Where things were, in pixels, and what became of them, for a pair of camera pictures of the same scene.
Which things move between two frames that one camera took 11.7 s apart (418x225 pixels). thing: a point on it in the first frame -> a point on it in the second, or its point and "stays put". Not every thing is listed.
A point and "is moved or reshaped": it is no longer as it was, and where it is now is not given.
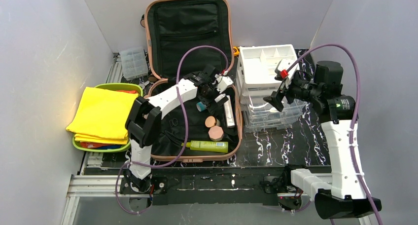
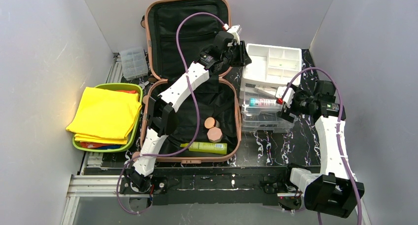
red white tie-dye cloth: [91, 145] stays put
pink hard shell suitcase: [183, 33] stays put
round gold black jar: [211, 121] stays put
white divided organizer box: [257, 64] is moved or reshaped
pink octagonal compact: [216, 133] stays put
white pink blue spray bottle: [201, 106] -> [257, 102]
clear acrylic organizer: [260, 115] is moved or reshaped
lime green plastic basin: [112, 87] stays put
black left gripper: [206, 94] -> [241, 54]
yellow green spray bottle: [215, 146] stays put
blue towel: [110, 147] stays put
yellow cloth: [101, 116] stays put
